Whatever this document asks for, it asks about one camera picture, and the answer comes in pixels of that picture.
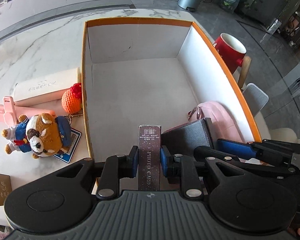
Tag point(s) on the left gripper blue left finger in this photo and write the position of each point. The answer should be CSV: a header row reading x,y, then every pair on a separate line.
x,y
132,162

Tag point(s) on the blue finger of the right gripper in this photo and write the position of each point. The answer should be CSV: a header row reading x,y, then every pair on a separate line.
x,y
243,151

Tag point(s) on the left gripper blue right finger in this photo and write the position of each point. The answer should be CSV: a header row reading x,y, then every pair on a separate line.
x,y
167,164

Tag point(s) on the purple photo card box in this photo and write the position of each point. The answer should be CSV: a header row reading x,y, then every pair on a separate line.
x,y
149,158

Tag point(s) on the pink plush pouch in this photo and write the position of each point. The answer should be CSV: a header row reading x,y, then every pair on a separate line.
x,y
224,125

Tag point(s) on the dark grey wallet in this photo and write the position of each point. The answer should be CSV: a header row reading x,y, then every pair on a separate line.
x,y
185,138

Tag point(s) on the white chair with wood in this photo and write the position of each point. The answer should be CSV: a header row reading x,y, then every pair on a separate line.
x,y
256,100

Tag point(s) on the blue white card tag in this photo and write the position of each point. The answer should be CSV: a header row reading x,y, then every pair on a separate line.
x,y
70,150

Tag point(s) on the orange rimmed white box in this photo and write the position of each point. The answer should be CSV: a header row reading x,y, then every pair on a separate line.
x,y
150,71

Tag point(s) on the brown dog plush sailor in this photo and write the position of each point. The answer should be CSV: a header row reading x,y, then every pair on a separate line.
x,y
43,135

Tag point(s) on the red mug white inside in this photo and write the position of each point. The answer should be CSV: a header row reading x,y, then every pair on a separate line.
x,y
231,50

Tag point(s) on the white glasses case box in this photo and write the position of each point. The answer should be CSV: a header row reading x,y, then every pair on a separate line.
x,y
46,88

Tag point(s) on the pink phone holder stand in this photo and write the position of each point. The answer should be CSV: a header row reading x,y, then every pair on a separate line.
x,y
9,112

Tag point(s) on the orange crochet fruit keychain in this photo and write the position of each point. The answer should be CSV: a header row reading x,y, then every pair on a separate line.
x,y
72,99

